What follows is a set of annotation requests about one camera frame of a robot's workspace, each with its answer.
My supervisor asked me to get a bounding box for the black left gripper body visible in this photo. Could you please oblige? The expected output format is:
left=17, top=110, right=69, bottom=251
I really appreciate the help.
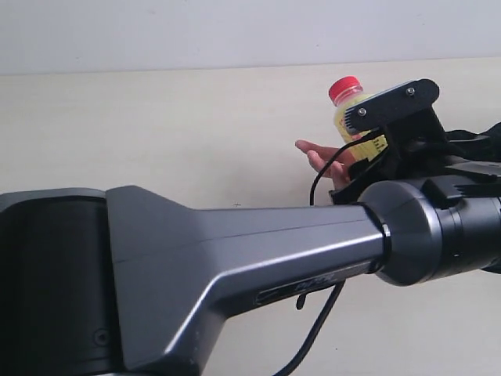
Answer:
left=330, top=132, right=500, bottom=208

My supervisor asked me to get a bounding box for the open human hand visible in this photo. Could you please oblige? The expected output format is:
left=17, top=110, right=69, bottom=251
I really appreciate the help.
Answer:
left=295, top=139, right=355, bottom=189

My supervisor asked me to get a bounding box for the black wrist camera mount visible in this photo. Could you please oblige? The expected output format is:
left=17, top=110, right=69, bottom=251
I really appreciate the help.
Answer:
left=353, top=78, right=447, bottom=156

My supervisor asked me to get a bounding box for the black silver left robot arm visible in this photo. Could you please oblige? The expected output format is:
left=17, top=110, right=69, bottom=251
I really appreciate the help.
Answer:
left=1, top=133, right=500, bottom=375

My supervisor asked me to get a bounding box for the black sleeved forearm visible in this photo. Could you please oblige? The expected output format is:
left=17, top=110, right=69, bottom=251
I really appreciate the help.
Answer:
left=446, top=123, right=501, bottom=162

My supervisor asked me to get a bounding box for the yellow bottle with red cap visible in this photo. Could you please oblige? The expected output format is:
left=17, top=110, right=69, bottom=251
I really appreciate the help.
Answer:
left=328, top=76, right=387, bottom=161

